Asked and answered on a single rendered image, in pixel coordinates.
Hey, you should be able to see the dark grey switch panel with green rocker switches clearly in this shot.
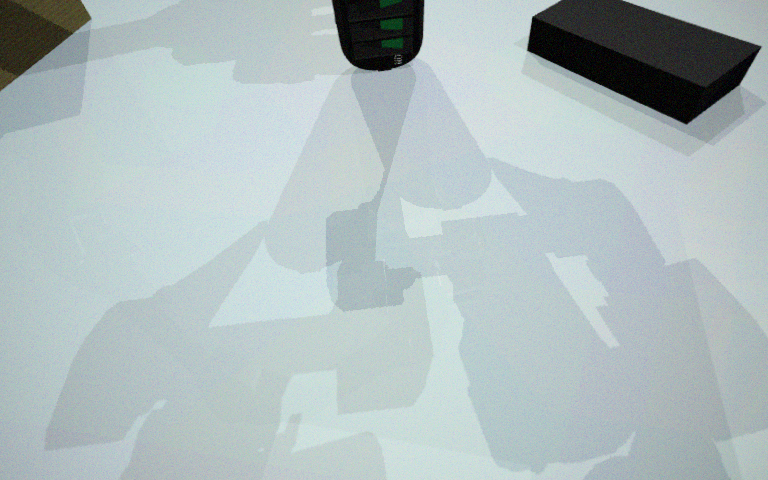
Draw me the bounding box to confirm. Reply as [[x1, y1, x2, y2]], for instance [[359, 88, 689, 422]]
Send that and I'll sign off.
[[331, 0, 424, 72]]

